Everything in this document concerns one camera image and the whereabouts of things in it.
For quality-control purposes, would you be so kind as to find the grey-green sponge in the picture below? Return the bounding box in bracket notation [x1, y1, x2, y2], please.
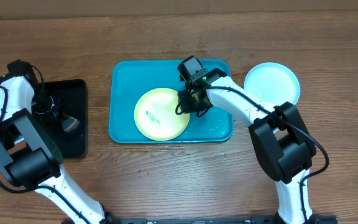
[61, 116, 80, 133]

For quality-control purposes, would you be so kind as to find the yellow plate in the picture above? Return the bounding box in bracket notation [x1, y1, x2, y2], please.
[134, 88, 190, 141]

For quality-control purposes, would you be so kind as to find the light blue plate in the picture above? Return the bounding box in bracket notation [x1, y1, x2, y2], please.
[244, 62, 301, 105]

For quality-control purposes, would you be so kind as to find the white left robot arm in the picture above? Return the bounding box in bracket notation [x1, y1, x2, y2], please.
[0, 60, 116, 223]

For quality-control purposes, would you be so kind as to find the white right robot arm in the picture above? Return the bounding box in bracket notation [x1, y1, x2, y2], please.
[175, 56, 337, 223]

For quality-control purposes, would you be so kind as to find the black tray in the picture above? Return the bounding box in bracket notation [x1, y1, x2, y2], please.
[43, 79, 88, 159]

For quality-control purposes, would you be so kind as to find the teal tray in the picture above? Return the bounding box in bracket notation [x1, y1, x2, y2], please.
[108, 60, 234, 144]

